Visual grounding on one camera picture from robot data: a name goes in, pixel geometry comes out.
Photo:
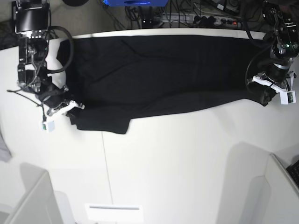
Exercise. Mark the white partition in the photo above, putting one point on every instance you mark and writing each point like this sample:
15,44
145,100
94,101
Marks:
283,206
38,205

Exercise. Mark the white right partition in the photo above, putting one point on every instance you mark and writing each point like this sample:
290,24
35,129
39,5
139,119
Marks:
283,206

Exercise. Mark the white left partition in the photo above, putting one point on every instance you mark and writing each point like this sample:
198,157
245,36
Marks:
38,205

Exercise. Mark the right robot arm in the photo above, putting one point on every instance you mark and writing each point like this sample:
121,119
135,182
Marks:
33,27

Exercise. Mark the blue box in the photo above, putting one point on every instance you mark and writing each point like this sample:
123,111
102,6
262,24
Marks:
138,3

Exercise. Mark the black T-shirt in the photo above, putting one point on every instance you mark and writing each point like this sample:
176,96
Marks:
127,77

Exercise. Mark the white power strip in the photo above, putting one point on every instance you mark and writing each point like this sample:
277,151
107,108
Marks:
217,19

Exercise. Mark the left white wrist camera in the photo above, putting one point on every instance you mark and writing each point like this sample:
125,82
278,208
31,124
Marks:
287,97

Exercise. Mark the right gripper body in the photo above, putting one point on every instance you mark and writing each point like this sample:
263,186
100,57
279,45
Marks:
58,100

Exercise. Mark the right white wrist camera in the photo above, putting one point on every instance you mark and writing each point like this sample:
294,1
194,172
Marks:
48,126

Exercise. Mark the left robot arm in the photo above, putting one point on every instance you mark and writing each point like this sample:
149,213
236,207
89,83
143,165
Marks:
280,44

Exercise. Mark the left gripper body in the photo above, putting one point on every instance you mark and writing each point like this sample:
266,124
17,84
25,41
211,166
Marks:
276,76

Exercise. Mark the black keyboard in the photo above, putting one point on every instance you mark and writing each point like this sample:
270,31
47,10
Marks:
293,171

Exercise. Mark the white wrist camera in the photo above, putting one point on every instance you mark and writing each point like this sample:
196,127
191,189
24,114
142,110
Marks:
287,97
48,126

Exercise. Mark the white label plate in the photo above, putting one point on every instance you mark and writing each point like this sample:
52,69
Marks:
114,213

